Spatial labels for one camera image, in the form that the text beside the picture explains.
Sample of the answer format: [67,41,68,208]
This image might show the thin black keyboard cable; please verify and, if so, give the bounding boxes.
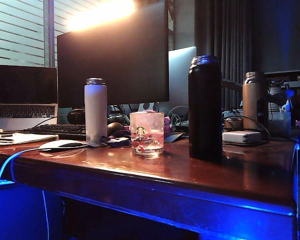
[32,114,69,129]

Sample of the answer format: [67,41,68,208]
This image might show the black computer mouse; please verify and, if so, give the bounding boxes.
[106,121,126,137]

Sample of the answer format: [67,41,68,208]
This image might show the beige thermos bottle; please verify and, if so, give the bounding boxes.
[242,71,268,131]

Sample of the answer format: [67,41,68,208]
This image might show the black desk gadget clutter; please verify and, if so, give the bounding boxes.
[266,79,297,112]

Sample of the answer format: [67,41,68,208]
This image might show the white thermos bottle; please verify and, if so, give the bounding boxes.
[83,77,108,146]

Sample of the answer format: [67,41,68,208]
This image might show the small brown cup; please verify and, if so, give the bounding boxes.
[223,117,244,131]

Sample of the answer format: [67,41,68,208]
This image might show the silver laptop with black screen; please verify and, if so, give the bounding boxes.
[0,64,59,132]

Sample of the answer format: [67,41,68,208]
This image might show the black keyboard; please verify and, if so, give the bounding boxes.
[17,123,88,141]

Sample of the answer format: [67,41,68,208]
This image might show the large black computer monitor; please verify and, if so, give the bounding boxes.
[56,0,170,109]

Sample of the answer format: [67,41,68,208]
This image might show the blue flat booklet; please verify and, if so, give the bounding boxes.
[164,131,185,144]

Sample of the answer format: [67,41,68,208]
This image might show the black round headphones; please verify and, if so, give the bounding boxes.
[66,107,87,125]

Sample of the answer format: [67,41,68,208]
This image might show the white paper notebook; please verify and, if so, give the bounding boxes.
[0,132,60,148]

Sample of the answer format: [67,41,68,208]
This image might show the black pen on notebook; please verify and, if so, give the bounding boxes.
[0,133,15,144]

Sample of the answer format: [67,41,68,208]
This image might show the white computer mouse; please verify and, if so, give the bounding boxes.
[38,139,87,152]

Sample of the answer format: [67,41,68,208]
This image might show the clear plastic container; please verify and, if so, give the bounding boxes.
[267,110,293,139]

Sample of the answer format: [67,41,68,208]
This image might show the black adapter cable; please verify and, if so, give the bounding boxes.
[222,114,271,148]

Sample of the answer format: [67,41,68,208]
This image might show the black thermos bottle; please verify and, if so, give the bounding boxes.
[187,55,224,160]

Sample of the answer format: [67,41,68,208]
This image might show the glass cup with Starbucks logo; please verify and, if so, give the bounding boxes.
[129,111,165,159]

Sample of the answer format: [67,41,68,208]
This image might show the blue badge with lanyard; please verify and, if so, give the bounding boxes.
[100,129,132,148]

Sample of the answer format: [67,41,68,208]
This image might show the white power strip with cables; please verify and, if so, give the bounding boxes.
[168,104,190,132]

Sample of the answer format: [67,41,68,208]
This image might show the striped window blind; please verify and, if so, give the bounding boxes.
[0,0,75,107]

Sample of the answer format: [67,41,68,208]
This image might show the silver computer back panel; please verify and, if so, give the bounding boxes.
[167,45,198,111]

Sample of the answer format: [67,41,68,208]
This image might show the white power adapter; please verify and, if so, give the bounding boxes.
[221,130,262,145]

